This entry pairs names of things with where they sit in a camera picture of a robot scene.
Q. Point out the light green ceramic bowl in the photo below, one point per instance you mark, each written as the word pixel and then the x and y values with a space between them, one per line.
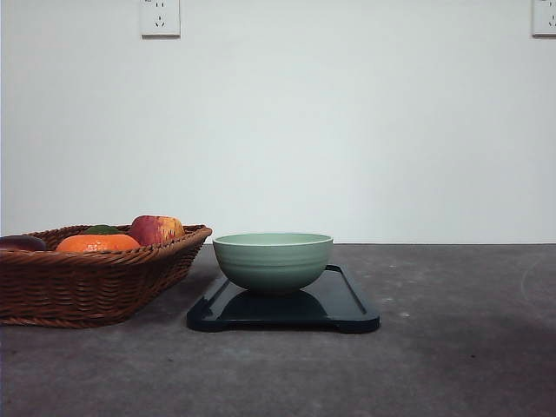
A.
pixel 272 262

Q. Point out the brown wicker basket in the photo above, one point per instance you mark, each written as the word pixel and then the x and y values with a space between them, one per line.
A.
pixel 56 289

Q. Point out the dark teal rectangular tray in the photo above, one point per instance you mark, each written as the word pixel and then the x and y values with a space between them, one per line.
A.
pixel 331 303

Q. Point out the red yellow apple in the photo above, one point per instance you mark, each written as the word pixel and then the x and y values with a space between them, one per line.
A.
pixel 152 229

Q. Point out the green avocado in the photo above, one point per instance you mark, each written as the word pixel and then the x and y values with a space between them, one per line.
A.
pixel 101 229

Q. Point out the orange tangerine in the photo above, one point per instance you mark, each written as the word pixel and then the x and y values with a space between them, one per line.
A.
pixel 97 243

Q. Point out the dark purple fruit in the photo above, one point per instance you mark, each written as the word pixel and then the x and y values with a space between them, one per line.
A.
pixel 22 242

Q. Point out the white wall socket left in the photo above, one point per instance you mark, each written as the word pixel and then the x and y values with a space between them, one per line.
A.
pixel 160 21

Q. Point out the white wall socket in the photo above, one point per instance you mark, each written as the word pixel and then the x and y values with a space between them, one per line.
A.
pixel 544 19
pixel 160 21

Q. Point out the white wall socket right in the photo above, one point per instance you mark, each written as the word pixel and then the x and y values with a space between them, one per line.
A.
pixel 544 19

